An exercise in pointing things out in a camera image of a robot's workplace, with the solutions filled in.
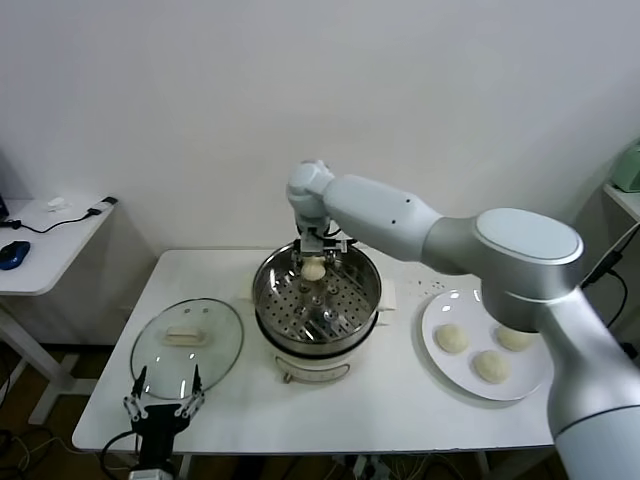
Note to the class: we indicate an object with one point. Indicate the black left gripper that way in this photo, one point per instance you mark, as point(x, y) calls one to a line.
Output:
point(157, 425)

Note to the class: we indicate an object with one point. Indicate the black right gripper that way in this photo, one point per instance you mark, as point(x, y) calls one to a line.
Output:
point(312, 240)

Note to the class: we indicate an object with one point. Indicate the white steamed baozi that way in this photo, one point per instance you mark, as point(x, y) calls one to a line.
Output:
point(451, 339)
point(491, 367)
point(514, 341)
point(313, 270)

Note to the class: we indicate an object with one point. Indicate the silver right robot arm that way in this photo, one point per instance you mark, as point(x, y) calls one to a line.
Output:
point(380, 210)

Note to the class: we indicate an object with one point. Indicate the perforated steel steamer basket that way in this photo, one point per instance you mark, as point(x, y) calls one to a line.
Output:
point(265, 300)

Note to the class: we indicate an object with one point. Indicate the cream electric cooking pot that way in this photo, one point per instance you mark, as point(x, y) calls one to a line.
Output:
point(310, 370)

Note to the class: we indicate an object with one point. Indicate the white round plate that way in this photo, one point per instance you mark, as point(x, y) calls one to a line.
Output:
point(445, 375)

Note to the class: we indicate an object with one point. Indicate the white side desk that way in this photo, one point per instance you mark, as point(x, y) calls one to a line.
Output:
point(55, 250)

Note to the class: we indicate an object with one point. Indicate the small dark adapter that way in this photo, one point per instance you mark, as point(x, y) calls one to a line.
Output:
point(109, 202)

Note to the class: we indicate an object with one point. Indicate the blue computer mouse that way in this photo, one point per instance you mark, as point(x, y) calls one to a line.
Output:
point(14, 255)

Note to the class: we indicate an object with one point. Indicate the small crumpled white object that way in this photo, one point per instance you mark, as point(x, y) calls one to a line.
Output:
point(57, 205)

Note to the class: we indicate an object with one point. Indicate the white power strip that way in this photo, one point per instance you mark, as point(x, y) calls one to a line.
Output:
point(372, 467)

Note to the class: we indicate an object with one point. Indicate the dark laptop edge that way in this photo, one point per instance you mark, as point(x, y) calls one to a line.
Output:
point(3, 207)

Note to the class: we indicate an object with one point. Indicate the pale green appliance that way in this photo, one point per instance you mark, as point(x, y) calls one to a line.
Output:
point(627, 170)

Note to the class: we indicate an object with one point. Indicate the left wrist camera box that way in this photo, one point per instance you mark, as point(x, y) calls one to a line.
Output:
point(150, 470)

